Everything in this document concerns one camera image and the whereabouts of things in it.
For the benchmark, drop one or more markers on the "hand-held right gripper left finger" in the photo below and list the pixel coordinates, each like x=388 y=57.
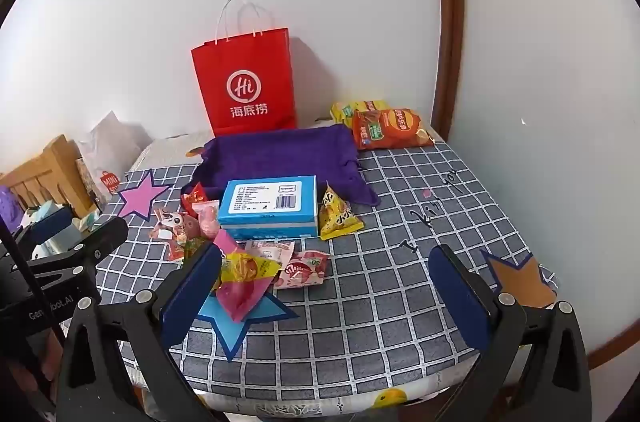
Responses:
x=192 y=289

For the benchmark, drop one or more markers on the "cartoon print snack packet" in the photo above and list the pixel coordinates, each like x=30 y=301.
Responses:
x=175 y=229

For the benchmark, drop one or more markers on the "purple felt tray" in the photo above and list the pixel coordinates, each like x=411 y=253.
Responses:
x=280 y=157

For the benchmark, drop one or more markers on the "brown wooden door frame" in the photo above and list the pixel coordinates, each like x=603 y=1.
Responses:
x=450 y=2

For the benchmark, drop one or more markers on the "plain pink snack packet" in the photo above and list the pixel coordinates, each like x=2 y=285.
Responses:
x=209 y=222

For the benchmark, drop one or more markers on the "small red snack packet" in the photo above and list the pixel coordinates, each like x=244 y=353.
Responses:
x=194 y=197

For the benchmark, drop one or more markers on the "orange chips bag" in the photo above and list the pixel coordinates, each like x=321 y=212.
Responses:
x=395 y=127

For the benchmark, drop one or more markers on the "yellow chips bag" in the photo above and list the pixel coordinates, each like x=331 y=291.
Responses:
x=350 y=108

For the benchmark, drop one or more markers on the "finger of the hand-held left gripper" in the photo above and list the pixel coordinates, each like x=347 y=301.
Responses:
x=107 y=234
x=50 y=222

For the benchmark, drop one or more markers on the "purple object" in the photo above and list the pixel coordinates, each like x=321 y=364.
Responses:
x=7 y=204

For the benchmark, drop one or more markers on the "pink and yellow snack packet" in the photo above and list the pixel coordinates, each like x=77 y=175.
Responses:
x=240 y=292

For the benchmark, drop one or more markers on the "white plastic bag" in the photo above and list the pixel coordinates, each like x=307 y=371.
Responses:
x=115 y=147

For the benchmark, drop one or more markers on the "grey checked tablecloth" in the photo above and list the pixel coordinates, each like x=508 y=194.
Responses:
x=390 y=302

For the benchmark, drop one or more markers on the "blue paper star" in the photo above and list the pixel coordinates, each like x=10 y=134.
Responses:
x=240 y=327

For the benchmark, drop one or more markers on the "green snack packet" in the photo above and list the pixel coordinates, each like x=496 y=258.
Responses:
x=192 y=248

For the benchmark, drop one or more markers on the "yellow triangular snack packet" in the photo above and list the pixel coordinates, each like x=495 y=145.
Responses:
x=335 y=214

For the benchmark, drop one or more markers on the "red paper bag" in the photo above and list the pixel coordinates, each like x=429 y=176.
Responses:
x=245 y=67

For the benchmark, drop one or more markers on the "white orange-print cloth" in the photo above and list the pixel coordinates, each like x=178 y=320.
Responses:
x=160 y=152

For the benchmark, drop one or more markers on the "pink white snack packet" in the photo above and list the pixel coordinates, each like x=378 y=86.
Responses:
x=270 y=252

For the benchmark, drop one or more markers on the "pink paper star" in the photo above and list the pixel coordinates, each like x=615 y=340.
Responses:
x=140 y=197

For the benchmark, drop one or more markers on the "blue cardboard box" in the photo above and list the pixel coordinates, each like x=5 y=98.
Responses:
x=260 y=214

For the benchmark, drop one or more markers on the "orange paper star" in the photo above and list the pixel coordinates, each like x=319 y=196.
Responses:
x=520 y=282

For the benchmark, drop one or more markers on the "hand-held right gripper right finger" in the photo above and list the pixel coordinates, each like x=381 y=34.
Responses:
x=460 y=297

